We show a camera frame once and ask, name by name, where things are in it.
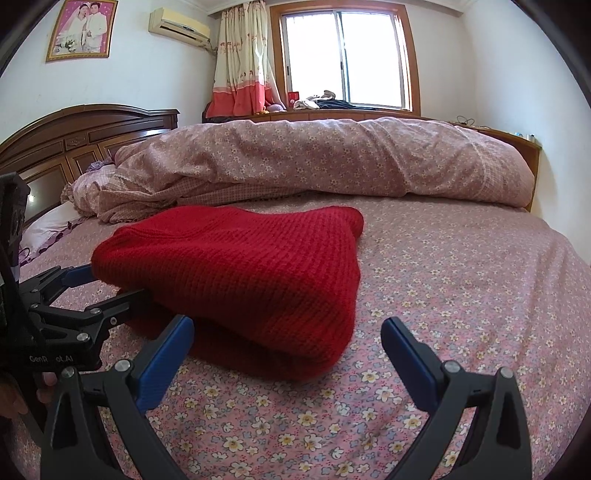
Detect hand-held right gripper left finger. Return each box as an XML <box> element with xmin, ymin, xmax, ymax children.
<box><xmin>41</xmin><ymin>315</ymin><xmax>195</xmax><ymax>480</ymax></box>

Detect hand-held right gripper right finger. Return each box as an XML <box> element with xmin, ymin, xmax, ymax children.
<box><xmin>381</xmin><ymin>318</ymin><xmax>534</xmax><ymax>480</ymax></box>

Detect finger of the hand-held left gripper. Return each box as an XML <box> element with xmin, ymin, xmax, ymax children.
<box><xmin>34</xmin><ymin>288</ymin><xmax>154</xmax><ymax>343</ymax></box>
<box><xmin>21</xmin><ymin>264</ymin><xmax>98</xmax><ymax>303</ymax></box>

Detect red knitted cardigan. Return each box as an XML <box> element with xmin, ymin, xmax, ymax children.
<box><xmin>91</xmin><ymin>205</ymin><xmax>365</xmax><ymax>381</ymax></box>

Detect pale clothes on ledge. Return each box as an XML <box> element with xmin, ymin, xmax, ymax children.
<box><xmin>294</xmin><ymin>89</ymin><xmax>338</xmax><ymax>110</ymax></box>

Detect person's left hand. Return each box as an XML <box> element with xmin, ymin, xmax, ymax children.
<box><xmin>0</xmin><ymin>369</ymin><xmax>59</xmax><ymax>419</ymax></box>

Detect white pillow with purple ruffle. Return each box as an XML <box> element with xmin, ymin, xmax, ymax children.
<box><xmin>18</xmin><ymin>202</ymin><xmax>85</xmax><ymax>259</ymax></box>

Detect pink floral bed sheet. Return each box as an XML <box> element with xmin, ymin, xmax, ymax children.
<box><xmin>9</xmin><ymin>191</ymin><xmax>591</xmax><ymax>480</ymax></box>

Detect dark wooden headboard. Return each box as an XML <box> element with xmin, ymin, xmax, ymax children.
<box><xmin>0</xmin><ymin>104</ymin><xmax>181</xmax><ymax>227</ymax></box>

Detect pink floral duvet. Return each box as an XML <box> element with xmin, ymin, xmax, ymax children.
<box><xmin>60</xmin><ymin>116</ymin><xmax>535</xmax><ymax>224</ymax></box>

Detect dark cloth on ledge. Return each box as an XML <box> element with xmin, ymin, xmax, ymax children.
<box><xmin>318</xmin><ymin>99</ymin><xmax>413</xmax><ymax>112</ymax></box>

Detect cream and coral curtain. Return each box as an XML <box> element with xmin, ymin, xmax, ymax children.
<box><xmin>205</xmin><ymin>0</ymin><xmax>284</xmax><ymax>118</ymax></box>

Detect white air conditioner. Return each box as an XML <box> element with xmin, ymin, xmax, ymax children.
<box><xmin>148</xmin><ymin>7</ymin><xmax>212</xmax><ymax>47</ymax></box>

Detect wooden framed window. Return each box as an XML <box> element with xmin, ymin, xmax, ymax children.
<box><xmin>270</xmin><ymin>2</ymin><xmax>422</xmax><ymax>115</ymax></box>

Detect framed wall photo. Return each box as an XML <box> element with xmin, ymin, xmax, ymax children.
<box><xmin>45</xmin><ymin>0</ymin><xmax>119</xmax><ymax>64</ymax></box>

